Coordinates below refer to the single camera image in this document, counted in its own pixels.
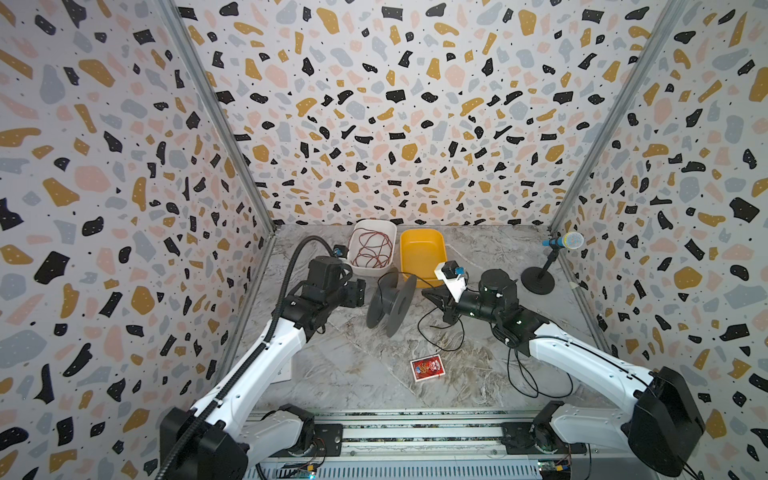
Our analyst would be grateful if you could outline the black cable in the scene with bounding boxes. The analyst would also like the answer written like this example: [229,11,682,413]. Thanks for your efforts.
[374,269,574,400]

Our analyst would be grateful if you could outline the grey perforated cable spool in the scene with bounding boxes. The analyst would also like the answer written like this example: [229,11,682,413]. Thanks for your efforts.
[366,268,417,338]

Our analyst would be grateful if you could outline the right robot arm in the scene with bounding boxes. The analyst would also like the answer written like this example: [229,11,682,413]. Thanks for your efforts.
[423,261,705,477]

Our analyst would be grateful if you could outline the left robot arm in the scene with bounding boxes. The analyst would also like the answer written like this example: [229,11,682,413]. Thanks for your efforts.
[156,235,365,479]

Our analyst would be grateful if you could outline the yellow plastic bin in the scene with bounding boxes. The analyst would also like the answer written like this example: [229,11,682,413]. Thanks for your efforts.
[400,229,447,288]

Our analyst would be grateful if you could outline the white plastic bin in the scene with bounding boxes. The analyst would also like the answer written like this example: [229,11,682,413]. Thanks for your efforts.
[346,219,397,277]

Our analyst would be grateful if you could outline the black microphone stand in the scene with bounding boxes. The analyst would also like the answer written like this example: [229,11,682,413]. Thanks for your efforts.
[520,246,561,295]

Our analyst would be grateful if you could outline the blue toy microphone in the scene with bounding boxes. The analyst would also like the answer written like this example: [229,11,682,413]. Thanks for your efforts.
[542,231,585,250]

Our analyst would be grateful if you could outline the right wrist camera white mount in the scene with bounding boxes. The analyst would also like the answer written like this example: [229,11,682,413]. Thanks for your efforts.
[434,260,467,302]

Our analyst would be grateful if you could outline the red cable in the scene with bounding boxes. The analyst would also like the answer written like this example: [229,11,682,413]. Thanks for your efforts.
[349,229,394,270]

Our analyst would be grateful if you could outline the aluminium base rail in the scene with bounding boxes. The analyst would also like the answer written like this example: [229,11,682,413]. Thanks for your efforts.
[246,409,648,479]

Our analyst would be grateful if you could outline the aluminium corner rail left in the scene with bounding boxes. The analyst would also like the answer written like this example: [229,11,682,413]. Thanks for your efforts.
[156,0,276,238]

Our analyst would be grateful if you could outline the aluminium corner rail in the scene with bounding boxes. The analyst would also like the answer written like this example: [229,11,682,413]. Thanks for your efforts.
[547,0,686,233]
[156,0,276,238]

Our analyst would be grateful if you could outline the aluminium corner rail right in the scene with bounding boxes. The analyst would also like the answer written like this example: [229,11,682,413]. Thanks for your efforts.
[547,0,686,233]

